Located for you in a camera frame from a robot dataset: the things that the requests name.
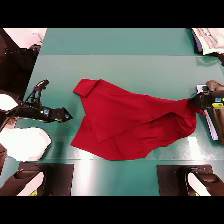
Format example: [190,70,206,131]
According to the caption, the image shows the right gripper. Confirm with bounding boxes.
[190,90,215,110]

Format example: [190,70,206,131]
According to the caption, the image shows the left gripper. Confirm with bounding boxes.
[38,106,74,124]

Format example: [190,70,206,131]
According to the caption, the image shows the red T-shirt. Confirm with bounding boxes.
[70,78,205,162]

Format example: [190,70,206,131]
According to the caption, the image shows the white garment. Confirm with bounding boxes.
[191,27,224,56]

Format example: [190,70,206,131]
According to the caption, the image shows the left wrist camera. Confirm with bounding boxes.
[27,78,51,107]

